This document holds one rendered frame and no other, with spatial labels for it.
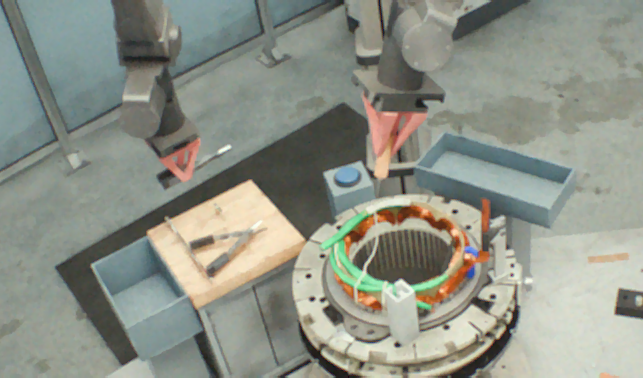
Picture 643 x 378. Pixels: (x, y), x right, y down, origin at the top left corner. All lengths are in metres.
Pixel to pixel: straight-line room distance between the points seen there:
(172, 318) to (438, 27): 0.64
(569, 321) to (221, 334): 0.61
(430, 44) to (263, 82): 2.79
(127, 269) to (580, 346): 0.79
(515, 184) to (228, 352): 0.55
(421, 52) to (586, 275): 0.81
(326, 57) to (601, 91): 1.19
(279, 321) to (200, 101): 2.34
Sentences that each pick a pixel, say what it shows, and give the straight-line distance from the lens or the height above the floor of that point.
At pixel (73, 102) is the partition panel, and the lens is 3.46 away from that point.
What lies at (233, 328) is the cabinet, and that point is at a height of 0.95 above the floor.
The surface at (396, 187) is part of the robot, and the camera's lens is 1.70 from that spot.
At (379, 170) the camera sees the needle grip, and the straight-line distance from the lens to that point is 1.09.
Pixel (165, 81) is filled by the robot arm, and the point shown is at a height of 1.36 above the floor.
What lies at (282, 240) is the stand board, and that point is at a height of 1.07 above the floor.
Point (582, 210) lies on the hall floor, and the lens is 2.92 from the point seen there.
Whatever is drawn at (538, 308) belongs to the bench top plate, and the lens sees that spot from 1.59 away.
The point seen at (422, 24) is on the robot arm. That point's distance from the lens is 0.92.
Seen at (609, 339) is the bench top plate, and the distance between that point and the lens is 1.55.
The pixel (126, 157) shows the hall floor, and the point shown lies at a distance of 3.50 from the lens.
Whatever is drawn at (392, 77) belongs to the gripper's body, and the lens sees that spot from 1.02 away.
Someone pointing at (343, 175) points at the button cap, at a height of 1.04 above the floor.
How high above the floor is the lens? 1.99
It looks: 40 degrees down
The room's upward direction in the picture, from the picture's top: 12 degrees counter-clockwise
